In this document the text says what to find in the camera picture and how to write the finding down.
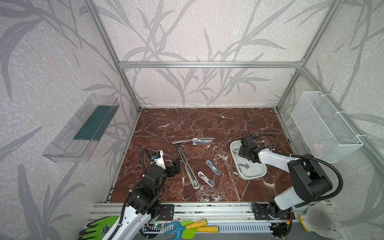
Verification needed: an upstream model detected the black white stapler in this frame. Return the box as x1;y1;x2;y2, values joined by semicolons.
177;147;200;190

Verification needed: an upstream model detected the small white stapler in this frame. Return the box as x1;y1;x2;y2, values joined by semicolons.
198;171;215;187

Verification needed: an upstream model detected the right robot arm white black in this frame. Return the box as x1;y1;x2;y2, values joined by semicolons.
239;134;344;215

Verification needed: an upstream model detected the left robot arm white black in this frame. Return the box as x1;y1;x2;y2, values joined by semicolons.
103;158;181;240

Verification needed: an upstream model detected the white plastic tray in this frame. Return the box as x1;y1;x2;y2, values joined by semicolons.
230;140;267;181

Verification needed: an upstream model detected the pink object in basket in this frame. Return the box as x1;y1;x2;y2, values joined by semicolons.
311;143;325;159

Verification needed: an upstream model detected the green black work glove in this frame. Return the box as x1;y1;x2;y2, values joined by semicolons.
78;216;119;240

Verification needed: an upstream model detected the white knit work glove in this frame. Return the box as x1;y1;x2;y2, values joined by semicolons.
299;201;343;240

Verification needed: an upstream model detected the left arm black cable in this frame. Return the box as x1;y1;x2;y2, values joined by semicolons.
107;147;157;240

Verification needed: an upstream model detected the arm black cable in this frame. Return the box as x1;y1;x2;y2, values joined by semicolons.
253;133;344;208
107;147;157;240

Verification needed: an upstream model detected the green trowel yellow handle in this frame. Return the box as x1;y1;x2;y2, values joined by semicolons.
182;225;220;240

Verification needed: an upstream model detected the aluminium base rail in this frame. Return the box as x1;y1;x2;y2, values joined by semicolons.
86;201;319;235

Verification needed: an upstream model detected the white wire mesh basket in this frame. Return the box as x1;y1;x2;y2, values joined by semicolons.
291;91;364;163

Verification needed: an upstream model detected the clear acrylic wall shelf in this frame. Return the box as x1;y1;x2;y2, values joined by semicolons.
42;94;120;163

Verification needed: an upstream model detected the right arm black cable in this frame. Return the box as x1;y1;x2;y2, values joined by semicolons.
253;133;344;208

